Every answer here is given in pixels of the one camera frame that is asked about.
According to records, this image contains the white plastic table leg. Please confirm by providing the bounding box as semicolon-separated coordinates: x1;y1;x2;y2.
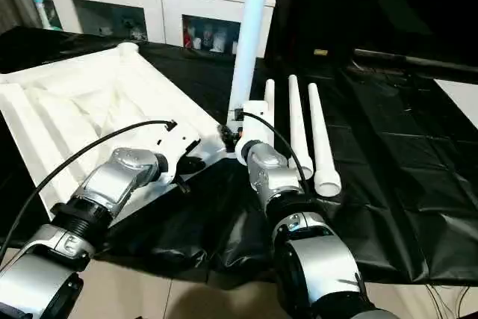
307;83;343;198
261;79;277;107
288;75;314;180
226;0;274;129

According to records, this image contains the black work surface mat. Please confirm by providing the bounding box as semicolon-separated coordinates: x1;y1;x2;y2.
0;26;478;290

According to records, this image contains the white plastic table top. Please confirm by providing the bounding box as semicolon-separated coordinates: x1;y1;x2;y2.
0;43;229;219

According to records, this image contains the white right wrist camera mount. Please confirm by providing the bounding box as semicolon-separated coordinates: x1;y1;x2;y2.
235;100;276;164

